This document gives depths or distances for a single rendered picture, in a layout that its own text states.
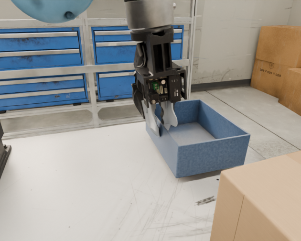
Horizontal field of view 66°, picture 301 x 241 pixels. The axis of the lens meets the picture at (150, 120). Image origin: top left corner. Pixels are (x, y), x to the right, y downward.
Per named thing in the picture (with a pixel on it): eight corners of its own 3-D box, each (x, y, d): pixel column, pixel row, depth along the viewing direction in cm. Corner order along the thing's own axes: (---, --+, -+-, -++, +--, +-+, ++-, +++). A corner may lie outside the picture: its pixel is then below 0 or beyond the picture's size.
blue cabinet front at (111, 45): (98, 100, 190) (91, 26, 166) (179, 92, 209) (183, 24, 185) (98, 101, 188) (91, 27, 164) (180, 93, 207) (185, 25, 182)
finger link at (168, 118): (170, 147, 45) (165, 104, 41) (160, 132, 50) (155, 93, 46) (185, 142, 46) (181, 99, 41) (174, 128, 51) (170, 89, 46)
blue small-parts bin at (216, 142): (145, 129, 60) (145, 104, 57) (197, 122, 64) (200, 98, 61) (176, 179, 43) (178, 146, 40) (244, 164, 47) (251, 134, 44)
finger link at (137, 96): (136, 120, 46) (130, 77, 42) (134, 117, 47) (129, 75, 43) (159, 115, 47) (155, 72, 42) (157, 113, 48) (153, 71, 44)
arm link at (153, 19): (120, 3, 38) (166, -4, 40) (125, 32, 41) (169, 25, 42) (129, 2, 32) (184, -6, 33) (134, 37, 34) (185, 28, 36)
